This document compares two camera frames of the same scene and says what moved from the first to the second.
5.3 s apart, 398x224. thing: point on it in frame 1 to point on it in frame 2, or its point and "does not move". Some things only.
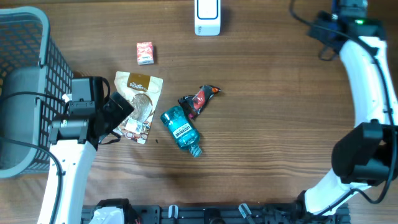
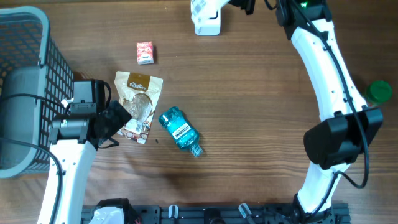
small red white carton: x=145 y=53 does not move
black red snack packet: x=193 y=104 to x=206 y=14
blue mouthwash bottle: x=180 y=123 does not move
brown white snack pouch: x=142 y=92 does not move
